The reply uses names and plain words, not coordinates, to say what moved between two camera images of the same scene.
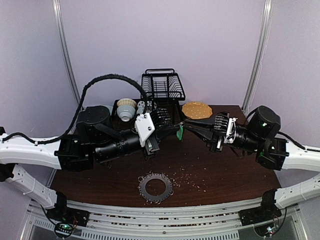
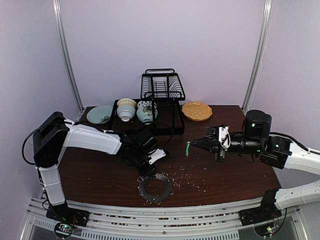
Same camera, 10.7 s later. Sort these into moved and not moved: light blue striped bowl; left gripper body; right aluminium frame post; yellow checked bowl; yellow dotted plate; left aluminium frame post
Moved: left gripper body
Not moved: light blue striped bowl; left aluminium frame post; yellow checked bowl; yellow dotted plate; right aluminium frame post
